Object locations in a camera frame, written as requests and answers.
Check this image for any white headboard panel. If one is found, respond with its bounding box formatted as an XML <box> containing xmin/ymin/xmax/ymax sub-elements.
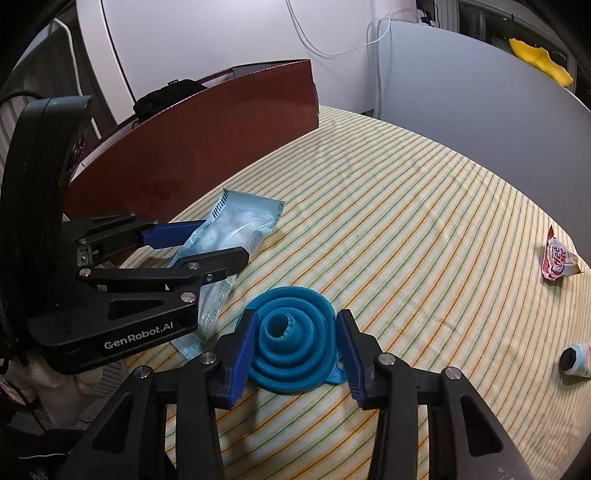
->
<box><xmin>376</xmin><ymin>21</ymin><xmax>591</xmax><ymax>139</ymax></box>

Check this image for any blue collapsible funnel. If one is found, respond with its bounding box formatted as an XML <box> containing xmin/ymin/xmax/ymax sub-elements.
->
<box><xmin>244</xmin><ymin>285</ymin><xmax>352</xmax><ymax>395</ymax></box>

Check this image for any pink white snack packet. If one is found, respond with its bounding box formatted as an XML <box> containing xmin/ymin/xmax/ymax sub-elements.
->
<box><xmin>539</xmin><ymin>225</ymin><xmax>581</xmax><ymax>282</ymax></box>

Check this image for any small tube with black cap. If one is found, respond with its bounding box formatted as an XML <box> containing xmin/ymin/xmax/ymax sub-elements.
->
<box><xmin>560</xmin><ymin>342</ymin><xmax>591</xmax><ymax>378</ymax></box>

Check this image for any clear cotton ball packet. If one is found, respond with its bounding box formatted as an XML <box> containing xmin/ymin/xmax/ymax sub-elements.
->
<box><xmin>168</xmin><ymin>187</ymin><xmax>286</xmax><ymax>363</ymax></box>

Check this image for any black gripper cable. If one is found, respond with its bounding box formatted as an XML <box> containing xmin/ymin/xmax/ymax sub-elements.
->
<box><xmin>0</xmin><ymin>90</ymin><xmax>47</xmax><ymax>106</ymax></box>

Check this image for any yellow cloth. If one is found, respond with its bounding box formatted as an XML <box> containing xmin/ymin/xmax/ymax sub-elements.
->
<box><xmin>508</xmin><ymin>38</ymin><xmax>574</xmax><ymax>86</ymax></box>

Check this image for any person's left hand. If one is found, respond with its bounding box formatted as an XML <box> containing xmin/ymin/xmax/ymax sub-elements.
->
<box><xmin>18</xmin><ymin>353</ymin><xmax>123</xmax><ymax>416</ymax></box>

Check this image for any white cable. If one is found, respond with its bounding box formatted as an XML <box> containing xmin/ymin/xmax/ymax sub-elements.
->
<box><xmin>284</xmin><ymin>0</ymin><xmax>393</xmax><ymax>116</ymax></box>

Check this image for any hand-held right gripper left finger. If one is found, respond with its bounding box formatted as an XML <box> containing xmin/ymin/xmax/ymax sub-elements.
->
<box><xmin>58</xmin><ymin>308</ymin><xmax>260</xmax><ymax>480</ymax></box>

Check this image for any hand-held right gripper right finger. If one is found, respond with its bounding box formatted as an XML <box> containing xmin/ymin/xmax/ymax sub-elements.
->
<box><xmin>336</xmin><ymin>309</ymin><xmax>534</xmax><ymax>480</ymax></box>

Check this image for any black cloth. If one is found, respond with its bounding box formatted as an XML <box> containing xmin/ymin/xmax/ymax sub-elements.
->
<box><xmin>133</xmin><ymin>79</ymin><xmax>206</xmax><ymax>121</ymax></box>

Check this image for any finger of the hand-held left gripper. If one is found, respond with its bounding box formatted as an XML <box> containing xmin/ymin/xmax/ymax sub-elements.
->
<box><xmin>76</xmin><ymin>247</ymin><xmax>250</xmax><ymax>297</ymax></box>
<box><xmin>76</xmin><ymin>212</ymin><xmax>208</xmax><ymax>268</ymax></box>

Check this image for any striped yellow bed sheet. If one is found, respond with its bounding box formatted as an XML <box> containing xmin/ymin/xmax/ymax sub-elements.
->
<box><xmin>115</xmin><ymin>105</ymin><xmax>591</xmax><ymax>480</ymax></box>

